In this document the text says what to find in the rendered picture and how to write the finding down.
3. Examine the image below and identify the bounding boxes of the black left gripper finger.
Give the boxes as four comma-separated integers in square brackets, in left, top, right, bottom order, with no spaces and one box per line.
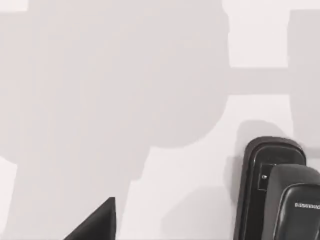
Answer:
[62,196,117,240]

